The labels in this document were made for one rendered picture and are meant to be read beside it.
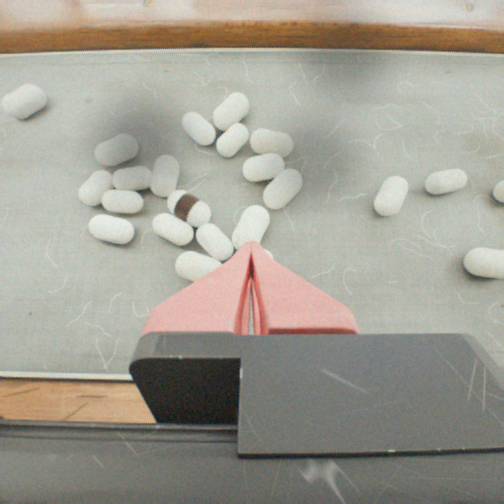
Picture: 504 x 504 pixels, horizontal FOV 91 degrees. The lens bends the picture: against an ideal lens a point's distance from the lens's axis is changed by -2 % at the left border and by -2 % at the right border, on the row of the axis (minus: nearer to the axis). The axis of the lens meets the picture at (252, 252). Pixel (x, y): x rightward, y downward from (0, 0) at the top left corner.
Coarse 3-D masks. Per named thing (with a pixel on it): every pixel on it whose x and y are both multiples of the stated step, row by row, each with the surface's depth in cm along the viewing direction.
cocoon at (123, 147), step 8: (120, 136) 20; (128, 136) 21; (104, 144) 20; (112, 144) 20; (120, 144) 20; (128, 144) 21; (136, 144) 21; (96, 152) 20; (104, 152) 20; (112, 152) 20; (120, 152) 21; (128, 152) 21; (136, 152) 21; (104, 160) 20; (112, 160) 21; (120, 160) 21
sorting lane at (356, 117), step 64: (0, 64) 25; (64, 64) 25; (128, 64) 25; (192, 64) 25; (256, 64) 25; (320, 64) 25; (384, 64) 25; (448, 64) 25; (0, 128) 23; (64, 128) 23; (128, 128) 23; (256, 128) 23; (320, 128) 23; (384, 128) 23; (448, 128) 23; (0, 192) 21; (64, 192) 21; (192, 192) 21; (256, 192) 21; (320, 192) 21; (0, 256) 20; (64, 256) 20; (128, 256) 20; (320, 256) 20; (384, 256) 20; (448, 256) 20; (0, 320) 19; (64, 320) 19; (128, 320) 19; (384, 320) 19; (448, 320) 19
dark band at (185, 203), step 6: (180, 198) 19; (186, 198) 19; (192, 198) 19; (198, 198) 20; (180, 204) 19; (186, 204) 19; (192, 204) 19; (174, 210) 19; (180, 210) 19; (186, 210) 19; (180, 216) 19; (186, 216) 19; (186, 222) 20
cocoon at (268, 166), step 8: (248, 160) 20; (256, 160) 20; (264, 160) 20; (272, 160) 20; (280, 160) 20; (248, 168) 20; (256, 168) 20; (264, 168) 20; (272, 168) 20; (280, 168) 20; (248, 176) 20; (256, 176) 20; (264, 176) 20; (272, 176) 21
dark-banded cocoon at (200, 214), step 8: (176, 192) 19; (184, 192) 19; (168, 200) 19; (176, 200) 19; (192, 208) 19; (200, 208) 19; (208, 208) 20; (192, 216) 19; (200, 216) 19; (208, 216) 19; (192, 224) 19; (200, 224) 19
